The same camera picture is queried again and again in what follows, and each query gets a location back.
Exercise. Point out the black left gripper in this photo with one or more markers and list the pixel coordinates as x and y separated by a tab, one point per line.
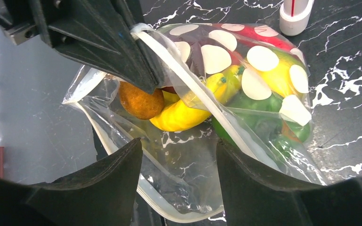
21	20

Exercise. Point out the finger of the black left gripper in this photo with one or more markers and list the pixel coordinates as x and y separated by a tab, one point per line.
97	33

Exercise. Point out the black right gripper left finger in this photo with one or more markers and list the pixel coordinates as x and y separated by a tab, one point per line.
101	194

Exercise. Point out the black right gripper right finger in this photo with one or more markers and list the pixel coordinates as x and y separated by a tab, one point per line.
255	194

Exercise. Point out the clear polka dot zip bag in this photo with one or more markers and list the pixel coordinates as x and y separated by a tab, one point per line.
241	83

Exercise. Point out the yellow fake banana bunch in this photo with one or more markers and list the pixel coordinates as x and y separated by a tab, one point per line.
182	113

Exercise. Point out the fake green pepper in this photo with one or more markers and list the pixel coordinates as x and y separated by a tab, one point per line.
262	117

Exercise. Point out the fake orange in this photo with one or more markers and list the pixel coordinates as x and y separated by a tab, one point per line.
140	104

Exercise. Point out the fake red apple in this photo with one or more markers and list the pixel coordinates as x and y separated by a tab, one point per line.
263	33

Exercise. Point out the white pvc pipe frame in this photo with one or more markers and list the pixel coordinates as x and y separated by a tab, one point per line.
294	16

